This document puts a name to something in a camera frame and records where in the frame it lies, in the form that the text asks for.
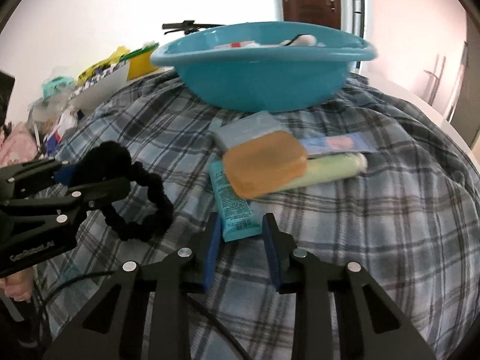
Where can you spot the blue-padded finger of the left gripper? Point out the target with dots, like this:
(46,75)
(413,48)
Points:
(26,179)
(22,203)

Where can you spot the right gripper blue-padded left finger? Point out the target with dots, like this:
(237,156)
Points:
(111,324)

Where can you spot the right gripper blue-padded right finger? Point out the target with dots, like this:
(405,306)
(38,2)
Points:
(345,299)

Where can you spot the black fuzzy scrunchie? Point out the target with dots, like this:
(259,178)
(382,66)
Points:
(132,200)

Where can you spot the white pink cotton pad pack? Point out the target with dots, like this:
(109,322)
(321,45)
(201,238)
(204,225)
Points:
(302,40)

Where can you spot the person's left hand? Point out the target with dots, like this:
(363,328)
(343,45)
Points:
(19,286)

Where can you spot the blue plaid tablecloth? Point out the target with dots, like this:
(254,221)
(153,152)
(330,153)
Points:
(412,220)

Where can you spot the white blue floral tray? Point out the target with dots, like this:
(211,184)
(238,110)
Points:
(100,88)

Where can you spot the teal cosmetic tube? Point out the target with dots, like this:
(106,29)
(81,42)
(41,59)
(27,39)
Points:
(238,220)

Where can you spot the light green tube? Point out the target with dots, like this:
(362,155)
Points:
(328,169)

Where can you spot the yellow plastic bag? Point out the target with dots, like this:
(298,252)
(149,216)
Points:
(113,59)

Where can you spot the yellow container green lid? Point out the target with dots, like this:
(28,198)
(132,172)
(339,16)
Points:
(140,61)

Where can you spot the orange plastic soap box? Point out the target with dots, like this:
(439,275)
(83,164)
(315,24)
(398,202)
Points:
(262,165)

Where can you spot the blue pink wet-wipe pack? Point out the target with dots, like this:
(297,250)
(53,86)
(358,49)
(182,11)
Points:
(341,144)

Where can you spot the grey-blue tissue pack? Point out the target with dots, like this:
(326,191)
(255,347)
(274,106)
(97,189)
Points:
(246,129)

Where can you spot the blue plastic basin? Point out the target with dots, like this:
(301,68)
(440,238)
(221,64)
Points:
(270,77)

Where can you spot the white red medicine box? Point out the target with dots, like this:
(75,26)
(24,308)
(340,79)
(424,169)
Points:
(237,45)

